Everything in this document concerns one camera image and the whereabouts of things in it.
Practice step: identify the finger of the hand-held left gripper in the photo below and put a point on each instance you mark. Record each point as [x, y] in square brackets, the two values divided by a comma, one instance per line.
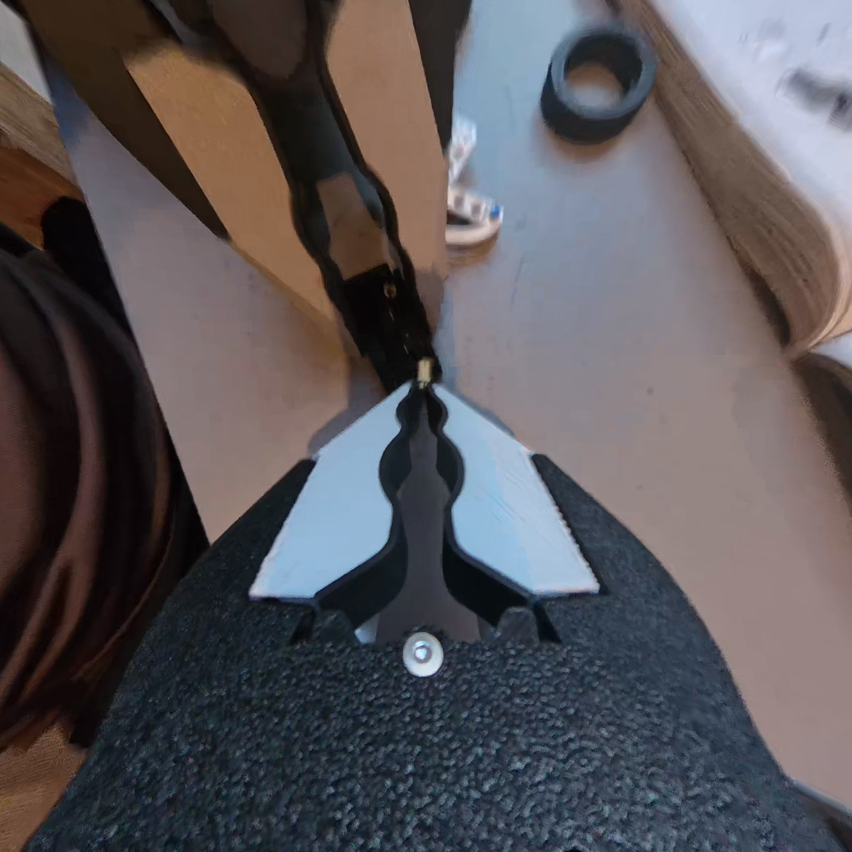
[406, 133]
[213, 166]

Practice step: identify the person's brown shirt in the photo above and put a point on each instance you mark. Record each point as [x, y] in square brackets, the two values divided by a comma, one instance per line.
[66, 466]

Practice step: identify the open instruction booklet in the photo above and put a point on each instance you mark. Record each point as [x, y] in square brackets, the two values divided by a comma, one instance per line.
[765, 199]

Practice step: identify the white curved toy panel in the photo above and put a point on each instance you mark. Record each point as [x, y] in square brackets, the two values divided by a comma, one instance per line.
[462, 153]
[469, 233]

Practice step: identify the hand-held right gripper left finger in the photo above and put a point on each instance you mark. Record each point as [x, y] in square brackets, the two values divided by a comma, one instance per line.
[326, 526]

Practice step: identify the grey desk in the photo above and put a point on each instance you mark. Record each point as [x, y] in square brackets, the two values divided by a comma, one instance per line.
[599, 333]

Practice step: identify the black patterned toy beam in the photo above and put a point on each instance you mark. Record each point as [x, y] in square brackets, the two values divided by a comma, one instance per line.
[386, 319]

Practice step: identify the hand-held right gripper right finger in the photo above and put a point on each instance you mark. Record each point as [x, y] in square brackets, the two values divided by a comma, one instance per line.
[519, 526]

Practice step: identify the black toy tire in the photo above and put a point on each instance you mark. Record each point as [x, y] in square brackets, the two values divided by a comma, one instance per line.
[559, 100]

